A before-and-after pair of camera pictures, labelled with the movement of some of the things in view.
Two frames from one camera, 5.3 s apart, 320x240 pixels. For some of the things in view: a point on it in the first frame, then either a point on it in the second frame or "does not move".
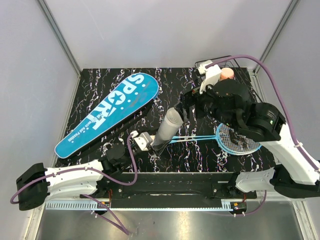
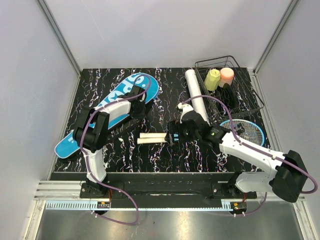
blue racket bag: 129,96 does not move
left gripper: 149,149 → 141,115
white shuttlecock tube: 173,120 → 194,89
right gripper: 191,97 → 175,126
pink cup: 226,73 does not move
